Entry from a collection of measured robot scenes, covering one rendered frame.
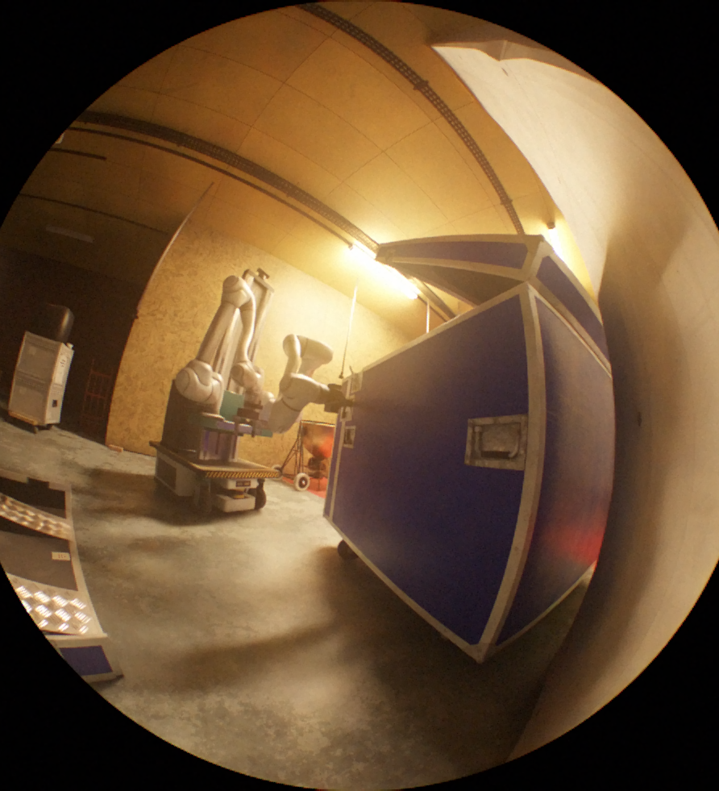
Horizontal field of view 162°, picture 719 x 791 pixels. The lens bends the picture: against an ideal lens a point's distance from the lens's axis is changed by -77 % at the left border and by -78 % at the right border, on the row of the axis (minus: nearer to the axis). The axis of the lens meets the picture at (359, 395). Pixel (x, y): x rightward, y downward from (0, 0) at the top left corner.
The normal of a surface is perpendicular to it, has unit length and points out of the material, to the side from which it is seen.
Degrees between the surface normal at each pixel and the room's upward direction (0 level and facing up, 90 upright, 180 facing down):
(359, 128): 180
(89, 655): 90
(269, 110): 180
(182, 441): 90
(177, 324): 90
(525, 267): 90
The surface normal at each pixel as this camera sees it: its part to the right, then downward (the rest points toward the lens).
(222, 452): 0.91, 0.04
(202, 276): 0.68, -0.05
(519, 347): -0.91, -0.19
